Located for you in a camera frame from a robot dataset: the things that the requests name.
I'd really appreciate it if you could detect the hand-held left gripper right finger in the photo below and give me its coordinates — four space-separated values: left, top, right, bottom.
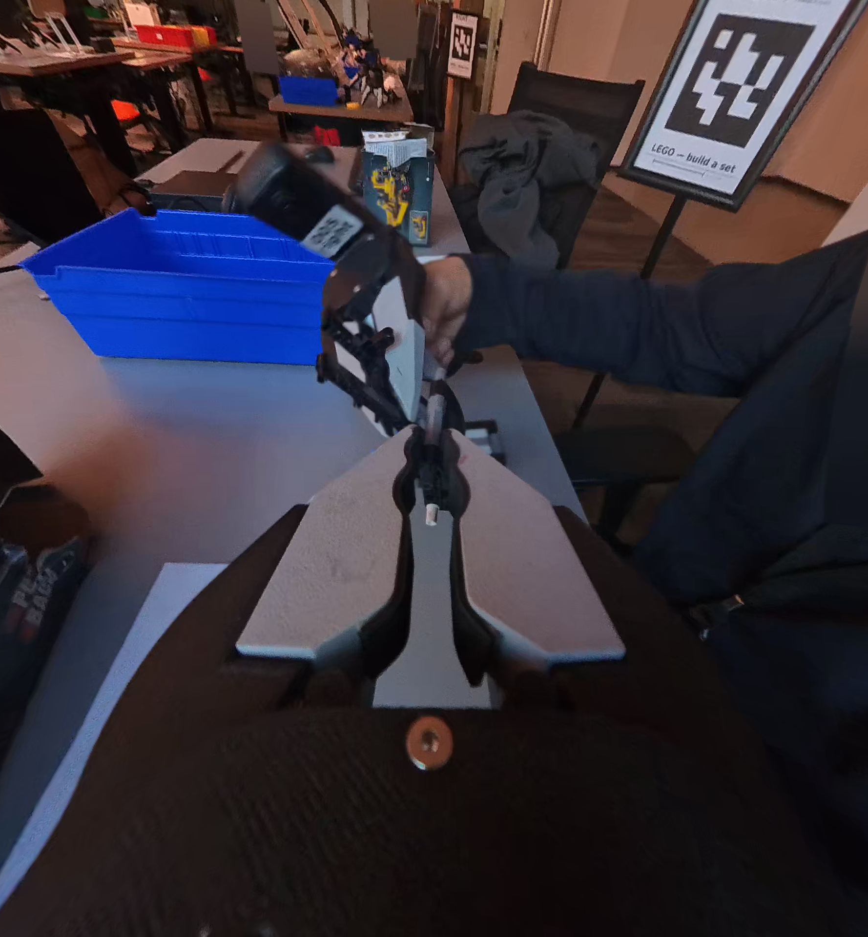
445 428 627 710

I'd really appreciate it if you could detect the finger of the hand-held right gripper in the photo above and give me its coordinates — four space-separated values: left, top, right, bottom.
370 278 429 420

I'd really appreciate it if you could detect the black flat box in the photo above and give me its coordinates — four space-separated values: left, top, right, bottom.
148 170 243 215

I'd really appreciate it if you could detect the blue black lego model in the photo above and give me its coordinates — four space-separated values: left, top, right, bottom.
337 33 406 109

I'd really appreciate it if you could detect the light wooden table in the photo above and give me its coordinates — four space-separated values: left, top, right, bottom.
268 69 415 142

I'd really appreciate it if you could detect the person's right forearm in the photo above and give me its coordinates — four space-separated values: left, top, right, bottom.
456 230 868 400

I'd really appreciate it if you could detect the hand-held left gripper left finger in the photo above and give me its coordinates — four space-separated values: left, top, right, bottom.
235 428 416 707

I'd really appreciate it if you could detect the small blue bin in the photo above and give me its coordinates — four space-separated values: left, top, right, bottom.
279 73 340 108

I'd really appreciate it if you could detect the black lego chassis assembly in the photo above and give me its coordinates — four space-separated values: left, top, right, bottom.
315 289 472 530

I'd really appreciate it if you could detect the monster truck lego box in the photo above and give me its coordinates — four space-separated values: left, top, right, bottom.
0 479 92 843

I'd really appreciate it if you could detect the person's right hand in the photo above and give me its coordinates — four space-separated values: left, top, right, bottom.
415 255 476 378

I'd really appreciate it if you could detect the black chair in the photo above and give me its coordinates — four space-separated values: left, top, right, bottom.
452 61 647 272

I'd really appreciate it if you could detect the black and white lego part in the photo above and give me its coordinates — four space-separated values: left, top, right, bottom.
467 419 510 467

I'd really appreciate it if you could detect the yellow vehicle lego box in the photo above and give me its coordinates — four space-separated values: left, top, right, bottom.
361 124 436 247

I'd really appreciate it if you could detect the framed tag sign on stand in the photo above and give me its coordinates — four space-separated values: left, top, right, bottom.
573 0 868 433

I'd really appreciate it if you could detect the dark wooden desk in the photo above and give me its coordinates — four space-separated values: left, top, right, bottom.
0 40 138 158
112 37 248 136

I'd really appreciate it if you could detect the small framed tag sign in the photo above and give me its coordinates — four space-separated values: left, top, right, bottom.
445 9 480 80

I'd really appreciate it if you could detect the white instruction booklet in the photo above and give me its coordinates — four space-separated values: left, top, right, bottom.
0 562 230 937

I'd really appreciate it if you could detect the blue plastic bin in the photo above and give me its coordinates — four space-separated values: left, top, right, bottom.
20 207 336 367

